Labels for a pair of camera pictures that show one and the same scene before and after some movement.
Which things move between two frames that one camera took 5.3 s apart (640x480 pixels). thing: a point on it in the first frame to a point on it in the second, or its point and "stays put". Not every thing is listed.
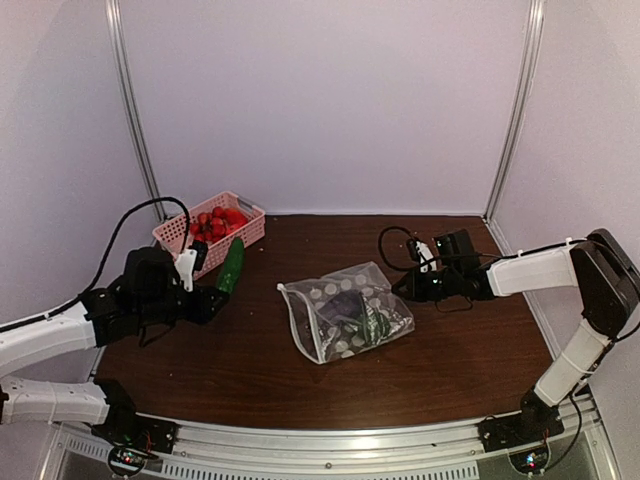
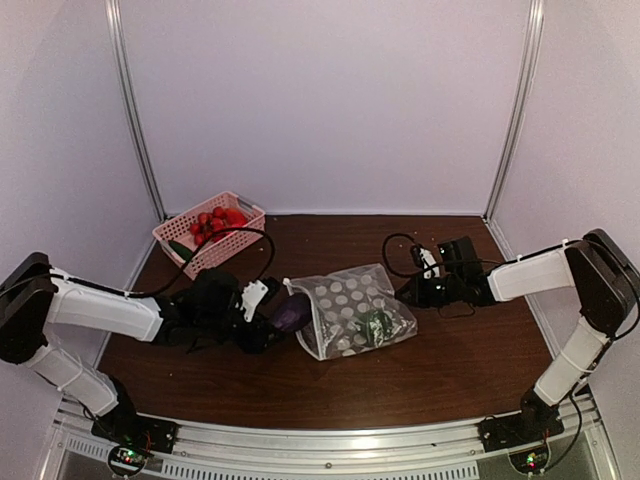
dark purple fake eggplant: x=347 y=303 to x=296 y=313
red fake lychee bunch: x=210 y=226 stays put
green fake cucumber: x=233 y=265 to x=183 y=251
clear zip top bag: x=344 y=313 stays put
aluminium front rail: x=339 y=450 stays put
